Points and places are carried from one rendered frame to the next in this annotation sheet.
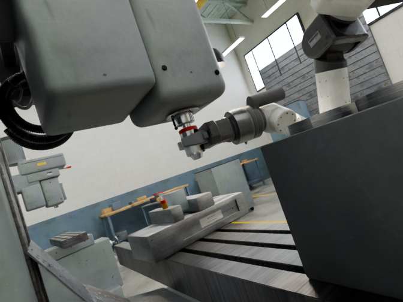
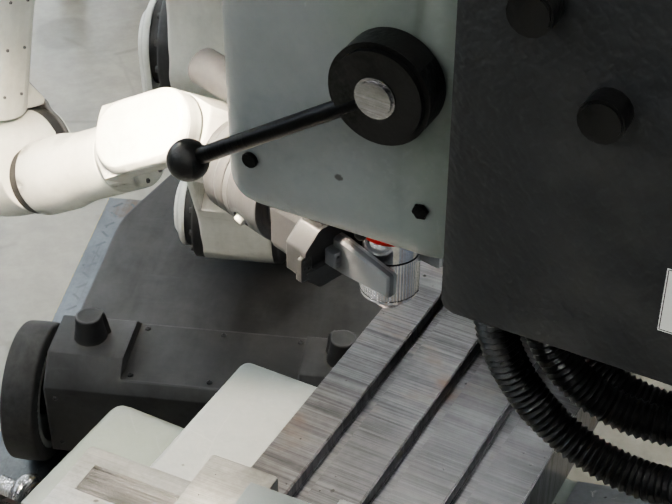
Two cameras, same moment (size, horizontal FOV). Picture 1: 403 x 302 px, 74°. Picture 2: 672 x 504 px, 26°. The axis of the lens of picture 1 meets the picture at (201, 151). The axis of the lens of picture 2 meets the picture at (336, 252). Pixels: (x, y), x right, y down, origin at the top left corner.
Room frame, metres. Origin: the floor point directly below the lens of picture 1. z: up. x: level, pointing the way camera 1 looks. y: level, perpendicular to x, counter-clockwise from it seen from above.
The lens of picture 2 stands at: (1.10, 0.80, 1.91)
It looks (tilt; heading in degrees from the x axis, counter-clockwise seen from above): 37 degrees down; 243
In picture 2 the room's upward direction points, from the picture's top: straight up
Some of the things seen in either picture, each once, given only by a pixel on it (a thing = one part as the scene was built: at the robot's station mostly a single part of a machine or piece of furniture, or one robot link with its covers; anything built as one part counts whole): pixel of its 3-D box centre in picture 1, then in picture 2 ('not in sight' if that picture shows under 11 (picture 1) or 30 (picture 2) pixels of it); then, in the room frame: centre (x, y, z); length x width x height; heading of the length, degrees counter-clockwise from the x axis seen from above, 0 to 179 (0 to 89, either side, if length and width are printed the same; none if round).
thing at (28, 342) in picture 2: not in sight; (38, 390); (0.76, -0.79, 0.50); 0.20 x 0.05 x 0.20; 55
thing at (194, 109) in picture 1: (182, 113); not in sight; (0.65, 0.01, 1.31); 0.09 x 0.09 x 0.01
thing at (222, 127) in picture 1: (225, 131); (311, 205); (0.67, -0.07, 1.23); 0.13 x 0.12 x 0.10; 16
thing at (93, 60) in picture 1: (78, 56); not in sight; (0.54, 0.18, 1.47); 0.24 x 0.19 x 0.26; 34
